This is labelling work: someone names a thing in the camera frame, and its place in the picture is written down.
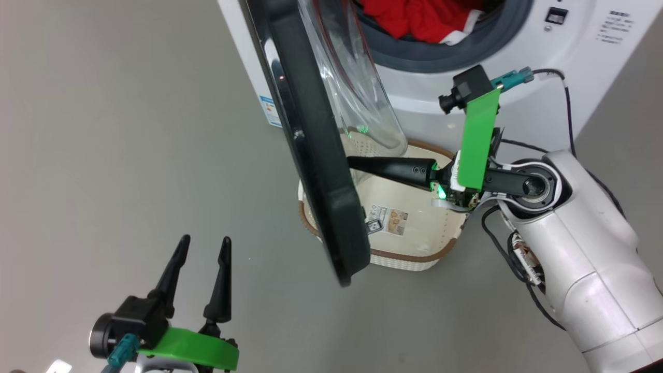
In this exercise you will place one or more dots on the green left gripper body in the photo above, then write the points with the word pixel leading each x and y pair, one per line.
pixel 202 349

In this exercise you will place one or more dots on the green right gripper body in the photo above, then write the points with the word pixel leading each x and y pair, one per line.
pixel 476 140

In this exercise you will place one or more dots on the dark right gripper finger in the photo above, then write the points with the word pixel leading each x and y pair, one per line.
pixel 399 171

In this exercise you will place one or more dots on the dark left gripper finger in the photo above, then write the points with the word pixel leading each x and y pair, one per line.
pixel 171 280
pixel 222 290

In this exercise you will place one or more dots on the black round glass washer door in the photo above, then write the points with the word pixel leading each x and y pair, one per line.
pixel 311 155

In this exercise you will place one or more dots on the red garment white trim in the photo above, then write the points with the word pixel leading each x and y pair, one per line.
pixel 419 18

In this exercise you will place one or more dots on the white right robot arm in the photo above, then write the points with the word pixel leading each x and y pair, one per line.
pixel 585 259

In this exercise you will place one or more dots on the paper label inside basket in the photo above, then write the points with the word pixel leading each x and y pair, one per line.
pixel 388 220

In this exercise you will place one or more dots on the cream laundry basket brown rim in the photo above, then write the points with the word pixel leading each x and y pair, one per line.
pixel 430 233

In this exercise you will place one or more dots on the white front-load washing machine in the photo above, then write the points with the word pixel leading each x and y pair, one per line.
pixel 585 52

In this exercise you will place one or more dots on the blue white energy label sticker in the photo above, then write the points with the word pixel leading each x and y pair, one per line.
pixel 270 111

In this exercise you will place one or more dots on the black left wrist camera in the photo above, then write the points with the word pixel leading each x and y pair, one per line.
pixel 137 316

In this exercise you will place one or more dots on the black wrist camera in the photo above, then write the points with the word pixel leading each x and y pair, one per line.
pixel 137 316
pixel 469 85

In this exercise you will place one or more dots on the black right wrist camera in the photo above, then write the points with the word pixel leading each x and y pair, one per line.
pixel 469 85

